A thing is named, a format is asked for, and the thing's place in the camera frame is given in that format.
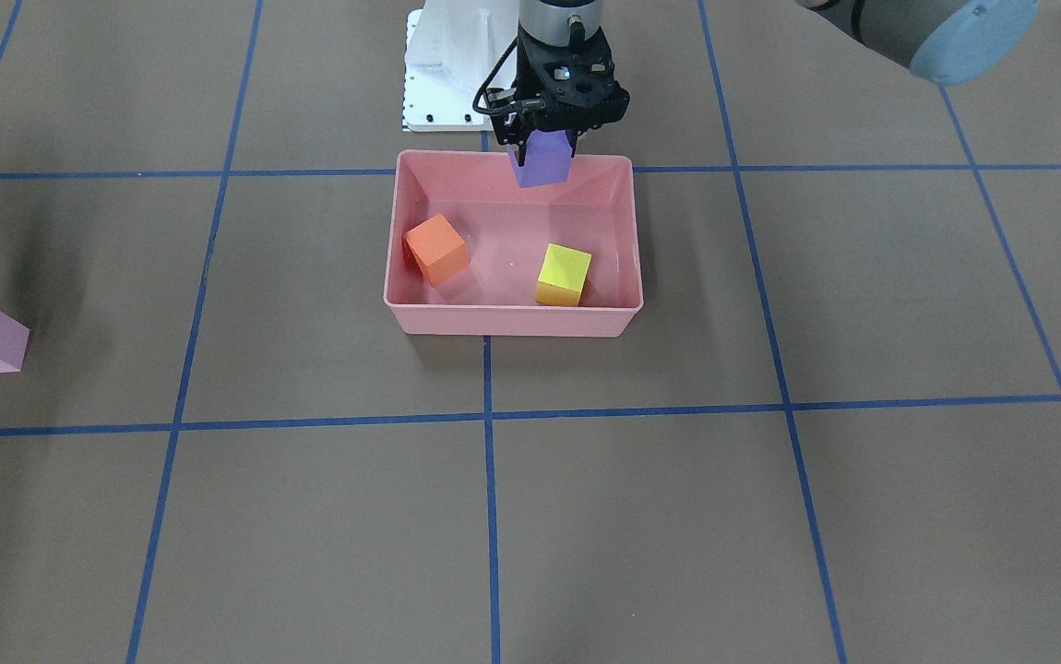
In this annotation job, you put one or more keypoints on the purple foam block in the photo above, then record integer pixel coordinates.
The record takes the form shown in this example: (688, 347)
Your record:
(547, 160)

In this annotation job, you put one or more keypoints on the white pedestal column base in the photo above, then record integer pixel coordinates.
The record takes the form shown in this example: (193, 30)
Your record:
(451, 47)

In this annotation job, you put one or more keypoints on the yellow foam block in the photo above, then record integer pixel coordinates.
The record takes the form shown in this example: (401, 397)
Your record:
(563, 276)

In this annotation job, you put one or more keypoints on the pink plastic bin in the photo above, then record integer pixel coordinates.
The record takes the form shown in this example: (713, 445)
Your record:
(508, 229)

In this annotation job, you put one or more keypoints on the orange foam block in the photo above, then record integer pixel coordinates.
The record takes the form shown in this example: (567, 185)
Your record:
(438, 249)

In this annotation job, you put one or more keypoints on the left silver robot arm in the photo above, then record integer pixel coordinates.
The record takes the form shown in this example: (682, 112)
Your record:
(945, 42)

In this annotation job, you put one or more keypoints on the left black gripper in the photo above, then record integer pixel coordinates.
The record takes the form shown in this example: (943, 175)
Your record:
(514, 133)

